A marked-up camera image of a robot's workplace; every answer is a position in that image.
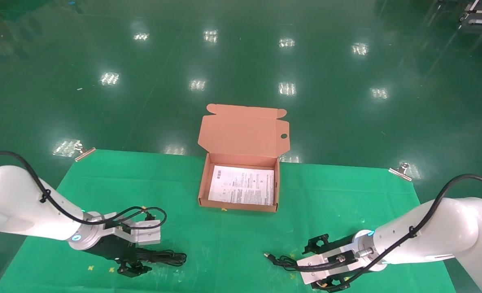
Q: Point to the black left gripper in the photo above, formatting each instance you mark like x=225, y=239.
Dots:
x=110, y=249

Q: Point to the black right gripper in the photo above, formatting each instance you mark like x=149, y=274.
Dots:
x=342, y=243

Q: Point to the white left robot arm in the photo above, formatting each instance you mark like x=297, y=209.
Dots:
x=17, y=199

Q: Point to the orange cardboard box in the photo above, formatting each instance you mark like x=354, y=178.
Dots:
x=243, y=134

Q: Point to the green table cloth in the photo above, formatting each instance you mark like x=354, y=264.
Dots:
x=224, y=240

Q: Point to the white printed instruction sheet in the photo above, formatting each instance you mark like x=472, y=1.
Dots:
x=243, y=185

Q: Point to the metal cloth clip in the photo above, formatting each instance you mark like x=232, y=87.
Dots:
x=84, y=154
x=400, y=171

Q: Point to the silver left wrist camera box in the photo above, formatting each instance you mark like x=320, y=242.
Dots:
x=143, y=234

